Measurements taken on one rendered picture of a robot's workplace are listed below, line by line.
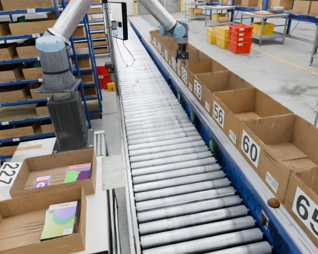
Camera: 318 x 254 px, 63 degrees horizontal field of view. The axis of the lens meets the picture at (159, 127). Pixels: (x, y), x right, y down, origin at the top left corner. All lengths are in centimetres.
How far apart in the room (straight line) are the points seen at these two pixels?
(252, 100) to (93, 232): 122
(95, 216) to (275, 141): 97
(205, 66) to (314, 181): 157
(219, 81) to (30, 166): 144
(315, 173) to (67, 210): 102
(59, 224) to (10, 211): 28
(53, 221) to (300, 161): 115
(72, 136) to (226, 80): 121
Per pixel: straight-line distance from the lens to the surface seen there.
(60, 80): 160
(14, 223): 138
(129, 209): 126
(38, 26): 266
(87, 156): 157
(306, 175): 108
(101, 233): 120
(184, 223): 120
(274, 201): 110
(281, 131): 146
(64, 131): 172
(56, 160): 160
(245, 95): 174
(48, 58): 158
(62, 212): 127
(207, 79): 203
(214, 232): 118
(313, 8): 781
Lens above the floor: 165
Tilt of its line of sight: 29 degrees down
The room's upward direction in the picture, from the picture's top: 4 degrees counter-clockwise
